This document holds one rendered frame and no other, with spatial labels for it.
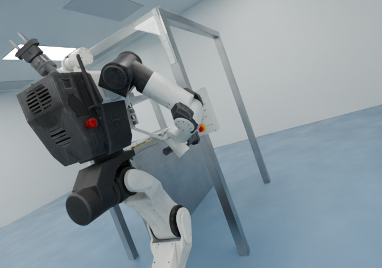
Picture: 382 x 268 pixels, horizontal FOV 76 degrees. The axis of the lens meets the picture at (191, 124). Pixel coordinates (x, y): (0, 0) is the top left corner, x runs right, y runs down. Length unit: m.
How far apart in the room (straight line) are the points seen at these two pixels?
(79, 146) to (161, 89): 0.33
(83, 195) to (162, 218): 0.40
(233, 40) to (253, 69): 0.68
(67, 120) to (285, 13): 4.46
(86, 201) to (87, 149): 0.16
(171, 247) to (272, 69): 4.12
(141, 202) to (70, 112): 0.48
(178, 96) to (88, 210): 0.47
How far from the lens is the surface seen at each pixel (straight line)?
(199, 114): 0.91
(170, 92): 0.84
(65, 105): 0.84
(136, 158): 1.98
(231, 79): 2.53
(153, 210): 1.11
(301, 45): 4.86
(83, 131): 0.85
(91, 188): 0.90
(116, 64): 0.81
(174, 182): 2.41
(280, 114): 4.95
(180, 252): 1.19
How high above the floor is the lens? 1.00
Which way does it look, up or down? 4 degrees down
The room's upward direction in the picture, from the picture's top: 20 degrees counter-clockwise
